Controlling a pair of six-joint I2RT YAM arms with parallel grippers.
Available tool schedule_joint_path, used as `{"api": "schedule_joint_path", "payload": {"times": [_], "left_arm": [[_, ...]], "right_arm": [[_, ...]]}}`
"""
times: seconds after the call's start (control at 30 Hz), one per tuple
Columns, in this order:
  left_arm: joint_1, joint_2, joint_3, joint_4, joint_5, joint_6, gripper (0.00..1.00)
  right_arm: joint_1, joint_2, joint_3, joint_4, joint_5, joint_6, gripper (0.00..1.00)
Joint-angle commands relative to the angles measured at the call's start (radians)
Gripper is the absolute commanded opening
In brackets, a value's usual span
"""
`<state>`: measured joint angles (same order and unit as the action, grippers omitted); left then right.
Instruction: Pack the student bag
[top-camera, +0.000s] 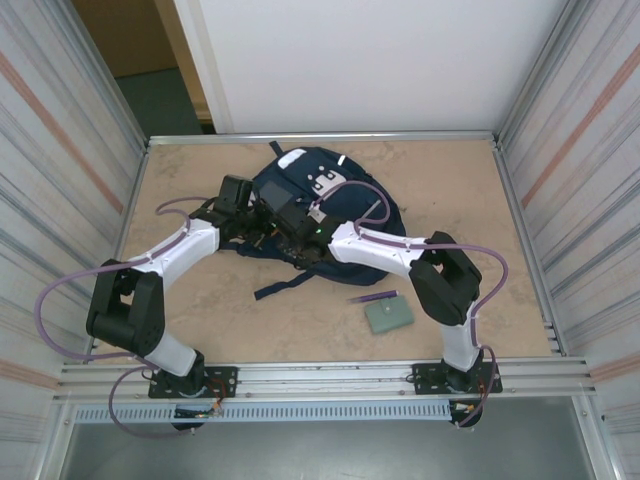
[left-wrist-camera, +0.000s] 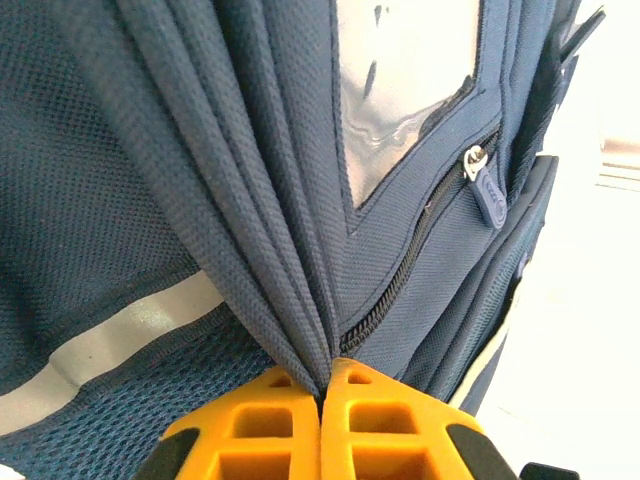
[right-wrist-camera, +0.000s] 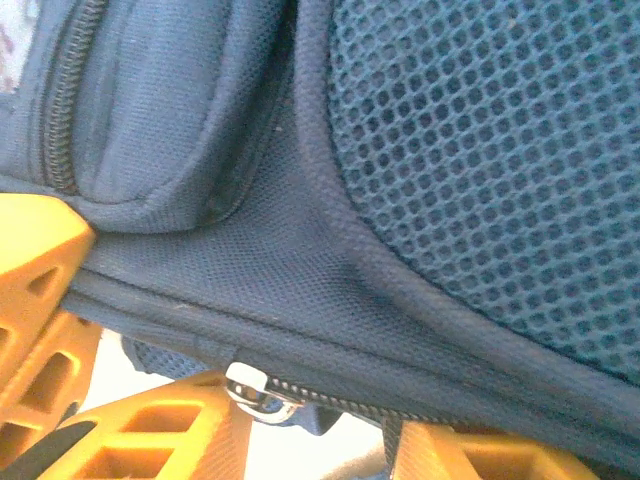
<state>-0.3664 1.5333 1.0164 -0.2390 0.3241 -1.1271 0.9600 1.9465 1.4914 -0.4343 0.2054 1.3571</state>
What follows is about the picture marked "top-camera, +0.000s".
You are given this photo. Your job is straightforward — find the slotted grey cable tray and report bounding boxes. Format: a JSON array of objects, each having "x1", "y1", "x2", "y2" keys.
[{"x1": 73, "y1": 402, "x2": 454, "y2": 424}]

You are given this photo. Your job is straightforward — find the long aluminium mounting rail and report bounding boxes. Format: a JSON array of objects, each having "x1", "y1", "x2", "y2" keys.
[{"x1": 52, "y1": 355, "x2": 600, "y2": 402}]

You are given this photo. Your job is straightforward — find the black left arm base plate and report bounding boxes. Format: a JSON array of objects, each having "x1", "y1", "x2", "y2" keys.
[{"x1": 147, "y1": 365, "x2": 239, "y2": 400}]

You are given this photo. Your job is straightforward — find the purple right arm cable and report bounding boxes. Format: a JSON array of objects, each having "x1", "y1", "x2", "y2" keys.
[{"x1": 312, "y1": 180, "x2": 508, "y2": 429}]

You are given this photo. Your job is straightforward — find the green snap wallet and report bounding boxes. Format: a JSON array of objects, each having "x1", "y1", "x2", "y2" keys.
[{"x1": 363, "y1": 297, "x2": 412, "y2": 334}]

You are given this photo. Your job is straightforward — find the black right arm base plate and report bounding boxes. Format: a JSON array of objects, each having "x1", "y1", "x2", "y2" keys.
[{"x1": 409, "y1": 362, "x2": 503, "y2": 397}]

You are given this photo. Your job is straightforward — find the aluminium frame post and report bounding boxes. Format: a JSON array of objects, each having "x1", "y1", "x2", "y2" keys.
[
  {"x1": 64, "y1": 0, "x2": 151, "y2": 151},
  {"x1": 492, "y1": 0, "x2": 586, "y2": 146}
]

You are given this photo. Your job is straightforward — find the brown wooden door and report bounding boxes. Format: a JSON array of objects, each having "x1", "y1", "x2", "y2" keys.
[{"x1": 72, "y1": 0, "x2": 216, "y2": 135}]

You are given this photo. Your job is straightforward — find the grey metal sheet panel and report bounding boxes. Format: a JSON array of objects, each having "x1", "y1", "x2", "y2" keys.
[{"x1": 59, "y1": 422, "x2": 599, "y2": 480}]

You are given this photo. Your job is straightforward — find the navy blue student backpack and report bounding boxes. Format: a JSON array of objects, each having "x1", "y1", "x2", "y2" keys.
[{"x1": 234, "y1": 141, "x2": 409, "y2": 302}]

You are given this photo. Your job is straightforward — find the purple pen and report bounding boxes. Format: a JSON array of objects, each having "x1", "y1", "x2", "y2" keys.
[{"x1": 347, "y1": 289, "x2": 400, "y2": 305}]

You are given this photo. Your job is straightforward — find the small wired controller board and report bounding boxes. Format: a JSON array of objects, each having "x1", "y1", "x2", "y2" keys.
[
  {"x1": 173, "y1": 399, "x2": 224, "y2": 420},
  {"x1": 448, "y1": 398, "x2": 485, "y2": 430}
]

